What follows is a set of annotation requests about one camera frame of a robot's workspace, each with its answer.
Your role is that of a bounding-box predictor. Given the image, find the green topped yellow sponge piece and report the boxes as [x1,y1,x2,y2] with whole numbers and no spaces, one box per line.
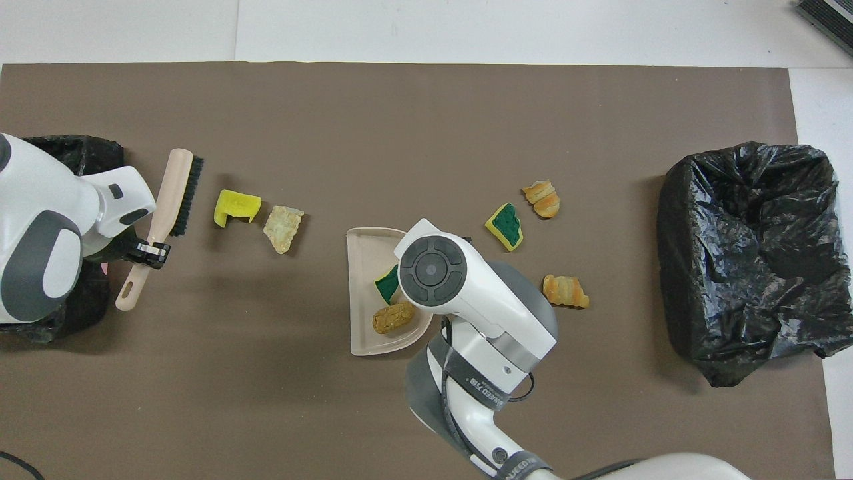
[484,202,524,253]

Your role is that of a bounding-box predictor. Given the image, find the plain yellow sponge piece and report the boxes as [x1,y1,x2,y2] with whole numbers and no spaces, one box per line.
[213,189,263,229]

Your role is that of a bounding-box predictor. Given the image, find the brown bread roll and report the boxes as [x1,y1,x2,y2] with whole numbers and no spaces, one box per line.
[371,301,415,335]

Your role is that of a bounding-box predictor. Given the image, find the beige plastic dustpan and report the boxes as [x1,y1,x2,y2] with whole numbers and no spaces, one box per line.
[345,227,435,359]

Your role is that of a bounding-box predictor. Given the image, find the beige hand brush black bristles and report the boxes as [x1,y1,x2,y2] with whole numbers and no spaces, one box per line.
[115,148,205,312]

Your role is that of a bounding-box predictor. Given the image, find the black bag on pink bin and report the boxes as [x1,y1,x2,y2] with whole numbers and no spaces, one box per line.
[0,135,125,344]

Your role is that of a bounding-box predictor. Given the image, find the black ribbed device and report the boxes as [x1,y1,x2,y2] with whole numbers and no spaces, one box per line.
[796,0,853,57]

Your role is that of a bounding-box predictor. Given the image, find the pale bread chunk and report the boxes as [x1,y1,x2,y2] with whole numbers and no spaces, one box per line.
[263,205,305,255]

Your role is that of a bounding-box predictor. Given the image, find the brown table mat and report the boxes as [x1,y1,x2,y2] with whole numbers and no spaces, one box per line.
[0,62,837,480]

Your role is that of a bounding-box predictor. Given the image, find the small yellow green sponge piece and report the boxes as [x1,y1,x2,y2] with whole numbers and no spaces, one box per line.
[374,263,401,305]

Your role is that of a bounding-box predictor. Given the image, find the large black bag lined bin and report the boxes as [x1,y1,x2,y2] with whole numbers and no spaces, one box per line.
[656,141,853,388]

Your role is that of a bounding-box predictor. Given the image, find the golden croissant piece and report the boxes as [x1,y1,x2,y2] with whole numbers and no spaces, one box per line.
[522,179,561,219]
[542,274,590,309]

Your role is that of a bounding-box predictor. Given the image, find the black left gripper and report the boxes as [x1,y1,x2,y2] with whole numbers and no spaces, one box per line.
[80,223,171,270]

